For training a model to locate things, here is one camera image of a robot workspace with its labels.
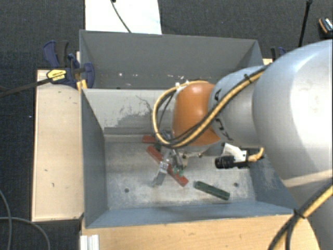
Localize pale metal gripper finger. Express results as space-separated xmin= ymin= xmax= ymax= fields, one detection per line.
xmin=151 ymin=162 xmax=165 ymax=187
xmin=157 ymin=162 xmax=169 ymax=186

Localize grey metal bin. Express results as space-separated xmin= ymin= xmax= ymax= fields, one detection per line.
xmin=79 ymin=29 xmax=300 ymax=229

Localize dark green flat block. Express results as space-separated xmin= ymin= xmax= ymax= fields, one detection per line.
xmin=193 ymin=180 xmax=231 ymax=202

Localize pale wood flat board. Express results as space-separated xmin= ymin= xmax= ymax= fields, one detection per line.
xmin=31 ymin=69 xmax=85 ymax=222

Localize black cylinder on white bracket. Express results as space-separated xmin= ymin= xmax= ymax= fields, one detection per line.
xmin=214 ymin=142 xmax=261 ymax=170

